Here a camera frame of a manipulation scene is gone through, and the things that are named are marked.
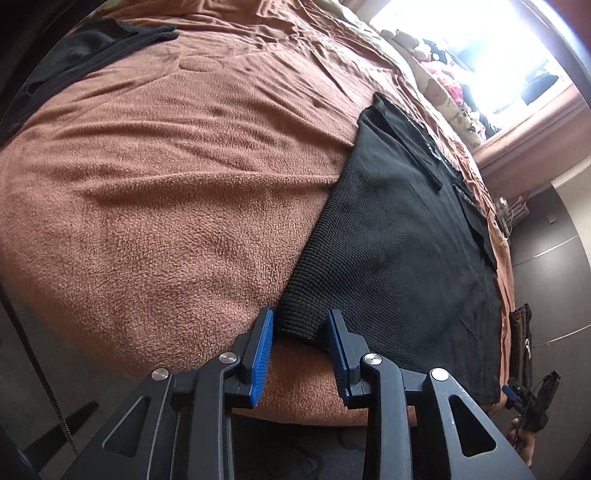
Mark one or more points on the pink plush toy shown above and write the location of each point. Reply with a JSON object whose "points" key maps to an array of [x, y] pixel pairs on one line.
{"points": [[445, 81]]}

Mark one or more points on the beige duvet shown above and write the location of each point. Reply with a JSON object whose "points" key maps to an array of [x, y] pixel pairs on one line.
{"points": [[351, 14]]}

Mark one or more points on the brown blanket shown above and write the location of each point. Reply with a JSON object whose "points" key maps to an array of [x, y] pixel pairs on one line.
{"points": [[161, 184]]}

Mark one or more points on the brown folded garment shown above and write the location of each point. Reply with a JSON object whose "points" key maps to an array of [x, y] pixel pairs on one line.
{"points": [[515, 337]]}

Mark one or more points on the person's right hand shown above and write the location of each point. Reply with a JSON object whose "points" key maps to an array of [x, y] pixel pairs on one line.
{"points": [[524, 443]]}

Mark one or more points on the folded black garment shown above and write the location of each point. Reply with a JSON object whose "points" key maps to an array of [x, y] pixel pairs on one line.
{"points": [[60, 60]]}

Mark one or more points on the black and white plush toy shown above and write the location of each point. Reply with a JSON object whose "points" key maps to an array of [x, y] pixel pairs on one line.
{"points": [[434, 50]]}

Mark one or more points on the black t-shirt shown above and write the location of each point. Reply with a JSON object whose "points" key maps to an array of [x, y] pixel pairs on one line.
{"points": [[397, 249]]}

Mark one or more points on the bright window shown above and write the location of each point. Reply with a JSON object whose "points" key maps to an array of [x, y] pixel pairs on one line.
{"points": [[498, 41]]}

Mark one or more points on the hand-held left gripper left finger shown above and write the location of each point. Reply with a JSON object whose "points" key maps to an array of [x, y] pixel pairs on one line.
{"points": [[262, 355]]}

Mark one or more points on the beige plush toy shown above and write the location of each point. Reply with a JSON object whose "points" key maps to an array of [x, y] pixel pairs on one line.
{"points": [[401, 39]]}

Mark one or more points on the pink curtain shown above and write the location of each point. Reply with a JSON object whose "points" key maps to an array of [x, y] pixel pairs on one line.
{"points": [[531, 152]]}

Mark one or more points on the dark crumpled clothes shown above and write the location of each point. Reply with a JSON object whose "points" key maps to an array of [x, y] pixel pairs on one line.
{"points": [[540, 85]]}

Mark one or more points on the bear print pillow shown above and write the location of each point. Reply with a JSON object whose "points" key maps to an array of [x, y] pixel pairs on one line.
{"points": [[443, 97]]}

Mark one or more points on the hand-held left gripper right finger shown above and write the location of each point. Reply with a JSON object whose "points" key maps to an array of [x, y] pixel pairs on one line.
{"points": [[340, 364]]}

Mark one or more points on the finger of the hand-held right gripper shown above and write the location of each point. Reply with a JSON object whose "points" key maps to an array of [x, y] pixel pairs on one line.
{"points": [[509, 391]]}

